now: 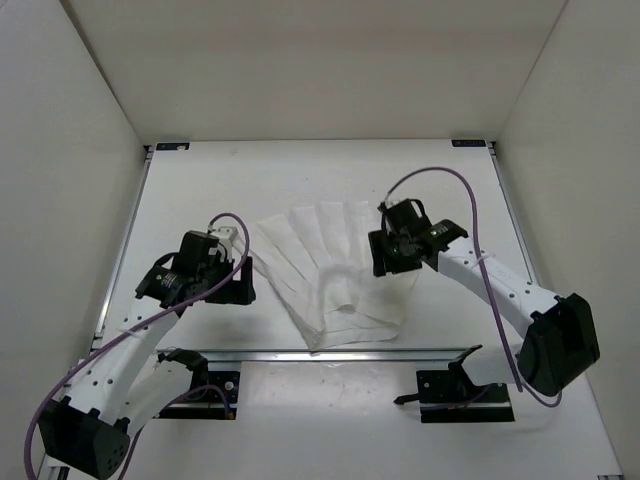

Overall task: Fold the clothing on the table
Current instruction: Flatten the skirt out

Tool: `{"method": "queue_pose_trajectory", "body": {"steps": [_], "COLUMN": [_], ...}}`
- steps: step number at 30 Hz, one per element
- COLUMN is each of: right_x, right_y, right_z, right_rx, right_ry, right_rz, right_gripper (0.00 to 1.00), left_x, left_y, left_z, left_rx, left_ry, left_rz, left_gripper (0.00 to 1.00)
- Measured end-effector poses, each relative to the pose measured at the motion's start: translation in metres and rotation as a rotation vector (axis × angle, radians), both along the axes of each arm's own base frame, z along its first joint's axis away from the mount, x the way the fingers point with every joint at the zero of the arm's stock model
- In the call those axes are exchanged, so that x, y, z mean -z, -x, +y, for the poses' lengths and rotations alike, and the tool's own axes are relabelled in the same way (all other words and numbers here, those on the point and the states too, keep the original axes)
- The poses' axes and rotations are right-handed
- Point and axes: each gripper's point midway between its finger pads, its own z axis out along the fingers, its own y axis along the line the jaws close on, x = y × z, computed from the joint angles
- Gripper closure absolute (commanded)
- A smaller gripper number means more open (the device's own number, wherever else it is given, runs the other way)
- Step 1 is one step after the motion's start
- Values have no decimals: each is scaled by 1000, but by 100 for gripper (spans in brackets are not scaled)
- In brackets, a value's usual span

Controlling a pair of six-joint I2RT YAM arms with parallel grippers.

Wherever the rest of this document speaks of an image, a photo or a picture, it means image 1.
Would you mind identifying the white pleated skirt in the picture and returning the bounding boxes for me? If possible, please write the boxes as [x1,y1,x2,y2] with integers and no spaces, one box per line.
[251,201,418,351]

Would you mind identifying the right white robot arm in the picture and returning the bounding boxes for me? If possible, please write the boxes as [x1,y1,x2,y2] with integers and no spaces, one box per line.
[369,199,600,401]

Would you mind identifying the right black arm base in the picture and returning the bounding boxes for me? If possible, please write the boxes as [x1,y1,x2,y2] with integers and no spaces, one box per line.
[393,345,515,424]

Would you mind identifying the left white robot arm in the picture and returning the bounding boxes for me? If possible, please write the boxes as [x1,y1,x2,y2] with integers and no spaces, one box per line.
[38,226,256,479]

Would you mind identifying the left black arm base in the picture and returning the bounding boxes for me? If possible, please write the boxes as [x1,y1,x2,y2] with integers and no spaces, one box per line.
[158,363,241,421]

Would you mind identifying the right blue corner label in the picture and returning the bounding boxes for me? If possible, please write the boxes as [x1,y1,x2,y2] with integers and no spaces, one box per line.
[451,139,486,148]

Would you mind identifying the blue corner label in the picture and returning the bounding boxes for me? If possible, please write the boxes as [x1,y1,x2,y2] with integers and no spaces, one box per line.
[155,142,190,151]
[451,139,486,148]

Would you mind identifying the left blue corner label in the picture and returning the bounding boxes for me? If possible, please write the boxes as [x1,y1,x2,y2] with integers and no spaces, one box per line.
[155,142,190,151]

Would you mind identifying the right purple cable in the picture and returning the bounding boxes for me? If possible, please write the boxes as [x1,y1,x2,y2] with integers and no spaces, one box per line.
[384,167,564,409]

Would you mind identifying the purple cable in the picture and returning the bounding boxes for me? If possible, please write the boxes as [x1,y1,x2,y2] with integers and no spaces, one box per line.
[384,167,564,409]
[25,213,251,479]

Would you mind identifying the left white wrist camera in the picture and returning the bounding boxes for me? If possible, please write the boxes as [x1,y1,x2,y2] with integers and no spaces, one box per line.
[208,226,239,262]

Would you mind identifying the left aluminium side rail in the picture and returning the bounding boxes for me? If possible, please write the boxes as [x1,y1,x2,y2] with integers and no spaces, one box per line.
[89,145,155,352]

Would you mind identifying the aluminium side rail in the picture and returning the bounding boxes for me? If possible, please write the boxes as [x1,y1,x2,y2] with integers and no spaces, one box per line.
[89,145,155,352]
[488,141,538,283]

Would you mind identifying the right aluminium side rail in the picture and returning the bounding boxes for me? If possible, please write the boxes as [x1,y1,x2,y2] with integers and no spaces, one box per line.
[488,141,538,283]

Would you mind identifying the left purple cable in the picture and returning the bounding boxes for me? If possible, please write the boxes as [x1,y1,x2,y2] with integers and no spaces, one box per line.
[25,213,251,479]

